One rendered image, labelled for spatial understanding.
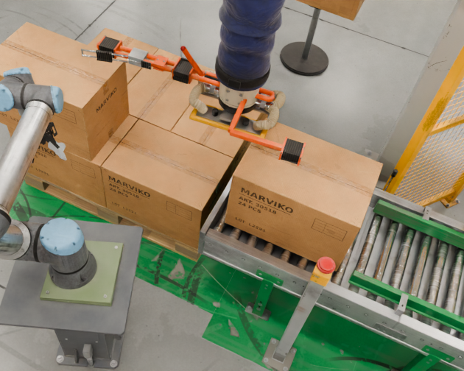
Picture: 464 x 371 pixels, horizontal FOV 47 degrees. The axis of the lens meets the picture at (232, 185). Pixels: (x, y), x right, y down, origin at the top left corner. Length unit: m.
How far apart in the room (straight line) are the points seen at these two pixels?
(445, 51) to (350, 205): 1.08
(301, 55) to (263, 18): 2.56
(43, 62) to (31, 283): 1.14
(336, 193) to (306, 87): 1.97
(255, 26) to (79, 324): 1.32
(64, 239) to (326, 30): 3.38
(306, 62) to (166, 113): 1.65
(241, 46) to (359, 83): 2.50
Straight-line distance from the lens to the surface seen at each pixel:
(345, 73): 4.49
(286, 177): 2.40
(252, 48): 2.05
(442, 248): 2.95
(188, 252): 3.14
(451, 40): 3.04
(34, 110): 1.85
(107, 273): 2.29
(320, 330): 3.12
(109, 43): 2.46
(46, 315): 2.28
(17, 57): 2.94
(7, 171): 1.69
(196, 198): 2.77
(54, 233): 2.11
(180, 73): 2.31
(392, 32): 5.08
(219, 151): 2.97
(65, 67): 2.85
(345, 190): 2.43
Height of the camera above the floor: 2.81
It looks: 53 degrees down
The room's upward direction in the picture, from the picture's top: 10 degrees clockwise
